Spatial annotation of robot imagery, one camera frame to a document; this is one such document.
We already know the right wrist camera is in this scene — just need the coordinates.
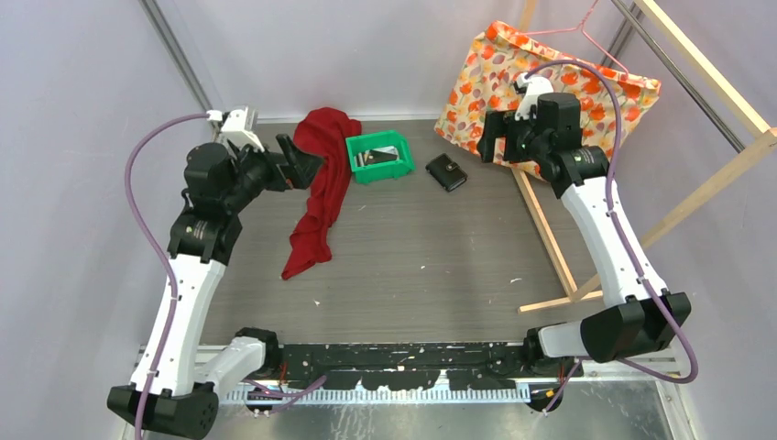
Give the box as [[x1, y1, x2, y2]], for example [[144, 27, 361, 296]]
[[514, 72, 553, 121]]

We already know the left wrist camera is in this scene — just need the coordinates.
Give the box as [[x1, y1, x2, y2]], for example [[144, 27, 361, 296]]
[[219, 106, 265, 152]]

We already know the black credit card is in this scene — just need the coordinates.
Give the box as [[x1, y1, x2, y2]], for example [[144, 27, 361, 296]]
[[364, 149, 399, 166]]

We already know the pink wire hanger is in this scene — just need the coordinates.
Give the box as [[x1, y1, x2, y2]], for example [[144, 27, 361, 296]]
[[517, 0, 630, 74]]

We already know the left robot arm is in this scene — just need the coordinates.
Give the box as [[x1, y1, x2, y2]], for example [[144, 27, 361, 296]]
[[107, 134, 323, 439]]

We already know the black card holder wallet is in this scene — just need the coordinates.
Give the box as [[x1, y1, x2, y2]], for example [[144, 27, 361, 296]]
[[425, 153, 468, 193]]

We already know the floral fabric bag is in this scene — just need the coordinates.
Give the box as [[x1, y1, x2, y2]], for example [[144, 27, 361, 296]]
[[434, 21, 662, 180]]

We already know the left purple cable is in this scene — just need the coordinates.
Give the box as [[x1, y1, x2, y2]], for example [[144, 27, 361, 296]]
[[124, 111, 223, 440]]

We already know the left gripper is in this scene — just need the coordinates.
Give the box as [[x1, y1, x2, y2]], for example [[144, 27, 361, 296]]
[[226, 133, 325, 210]]

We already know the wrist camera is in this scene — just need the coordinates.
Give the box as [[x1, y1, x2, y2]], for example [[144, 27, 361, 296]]
[[514, 72, 553, 121], [219, 106, 265, 152]]

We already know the red cloth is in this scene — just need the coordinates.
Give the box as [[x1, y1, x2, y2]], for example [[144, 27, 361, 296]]
[[280, 107, 362, 281]]

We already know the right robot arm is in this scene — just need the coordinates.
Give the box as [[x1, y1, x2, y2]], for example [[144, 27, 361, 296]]
[[478, 93, 691, 377]]

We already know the green plastic bin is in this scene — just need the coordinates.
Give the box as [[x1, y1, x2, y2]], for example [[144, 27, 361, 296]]
[[345, 130, 415, 184]]

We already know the wooden frame rack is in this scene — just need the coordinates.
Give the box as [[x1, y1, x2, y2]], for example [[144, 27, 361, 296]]
[[518, 1, 776, 313]]

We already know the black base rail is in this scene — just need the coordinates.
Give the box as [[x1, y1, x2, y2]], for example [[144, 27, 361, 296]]
[[221, 341, 585, 393]]

